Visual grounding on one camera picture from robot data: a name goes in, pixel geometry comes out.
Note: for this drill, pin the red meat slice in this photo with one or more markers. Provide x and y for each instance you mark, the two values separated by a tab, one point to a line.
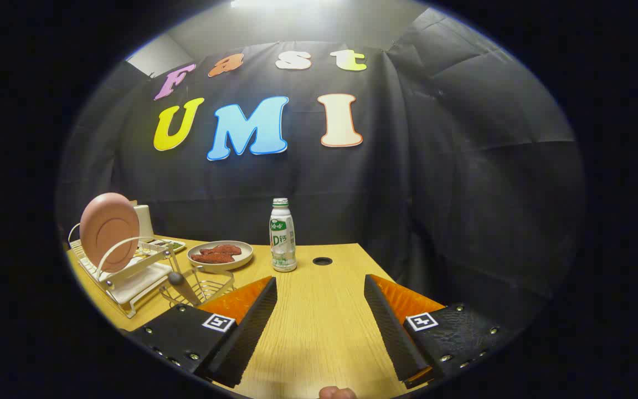
211	258
222	250

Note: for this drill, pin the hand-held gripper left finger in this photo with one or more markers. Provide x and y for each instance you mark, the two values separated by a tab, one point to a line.
252	327

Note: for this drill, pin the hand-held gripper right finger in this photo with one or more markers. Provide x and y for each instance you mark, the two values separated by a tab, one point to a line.
390	327

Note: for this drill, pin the beige plate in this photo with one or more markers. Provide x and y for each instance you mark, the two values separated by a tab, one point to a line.
238	261

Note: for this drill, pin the white green-label drink bottle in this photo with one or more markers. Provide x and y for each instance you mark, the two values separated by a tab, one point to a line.
283	238

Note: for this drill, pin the white toaster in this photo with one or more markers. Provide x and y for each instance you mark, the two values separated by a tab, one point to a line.
144	221

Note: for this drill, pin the pink plate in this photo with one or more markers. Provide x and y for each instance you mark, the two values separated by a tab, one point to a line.
109	230

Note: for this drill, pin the sectioned condiment tray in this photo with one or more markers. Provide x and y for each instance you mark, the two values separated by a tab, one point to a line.
166	244

